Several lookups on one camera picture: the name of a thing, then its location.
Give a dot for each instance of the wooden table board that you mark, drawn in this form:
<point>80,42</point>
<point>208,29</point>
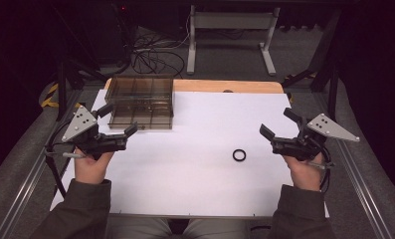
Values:
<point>218,85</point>

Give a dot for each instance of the yellow black hazard tape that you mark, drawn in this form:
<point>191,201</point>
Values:
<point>50,96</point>

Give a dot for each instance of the person's right hand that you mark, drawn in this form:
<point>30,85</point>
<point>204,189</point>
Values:
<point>303,174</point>

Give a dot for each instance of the person's left leg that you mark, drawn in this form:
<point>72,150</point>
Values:
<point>138,229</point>

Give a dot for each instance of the clear brown compartment box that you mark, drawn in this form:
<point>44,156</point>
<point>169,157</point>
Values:
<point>142,99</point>

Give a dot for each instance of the grey metal desk frame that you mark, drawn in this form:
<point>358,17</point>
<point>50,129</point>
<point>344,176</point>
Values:
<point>231,20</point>

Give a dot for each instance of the white table sheet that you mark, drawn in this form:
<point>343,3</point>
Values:
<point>191,172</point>

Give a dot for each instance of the person's right leg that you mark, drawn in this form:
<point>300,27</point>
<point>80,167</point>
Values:
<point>218,229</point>

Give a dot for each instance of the aluminium rail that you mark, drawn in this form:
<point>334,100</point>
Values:
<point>360,186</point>
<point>22,186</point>

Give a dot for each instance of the black metal stand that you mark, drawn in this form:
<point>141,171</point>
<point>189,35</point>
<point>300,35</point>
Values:
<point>331,83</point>
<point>63,89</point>

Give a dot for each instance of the person's left hand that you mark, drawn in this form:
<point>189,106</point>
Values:
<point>90,169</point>

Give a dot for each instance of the person's leg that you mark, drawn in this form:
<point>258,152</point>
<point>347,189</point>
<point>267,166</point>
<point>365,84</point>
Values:
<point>218,229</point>
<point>138,229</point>

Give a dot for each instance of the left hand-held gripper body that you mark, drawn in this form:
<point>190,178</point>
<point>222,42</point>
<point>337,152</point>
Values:
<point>80,123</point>

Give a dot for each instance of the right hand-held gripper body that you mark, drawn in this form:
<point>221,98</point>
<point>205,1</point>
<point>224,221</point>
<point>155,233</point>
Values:
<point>312,132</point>

